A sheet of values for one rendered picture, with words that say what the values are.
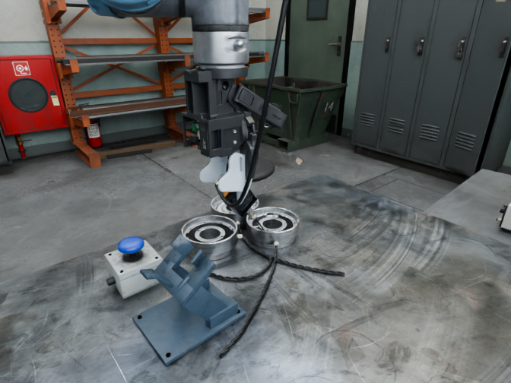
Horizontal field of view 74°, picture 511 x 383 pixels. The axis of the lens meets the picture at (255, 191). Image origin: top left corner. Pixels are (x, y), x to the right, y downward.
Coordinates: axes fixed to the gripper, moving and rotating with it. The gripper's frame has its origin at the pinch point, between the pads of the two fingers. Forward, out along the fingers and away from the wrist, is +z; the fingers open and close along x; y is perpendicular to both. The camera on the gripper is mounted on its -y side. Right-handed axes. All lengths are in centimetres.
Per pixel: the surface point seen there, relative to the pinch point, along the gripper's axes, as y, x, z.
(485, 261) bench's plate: -33.2, 30.0, 13.2
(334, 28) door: -334, -234, -33
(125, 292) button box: 19.5, -3.5, 12.1
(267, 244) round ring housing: -6.1, 1.1, 12.2
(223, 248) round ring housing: 2.2, -1.4, 10.8
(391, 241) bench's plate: -26.5, 15.5, 13.2
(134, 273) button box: 17.6, -3.4, 9.4
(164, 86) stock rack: -166, -349, 31
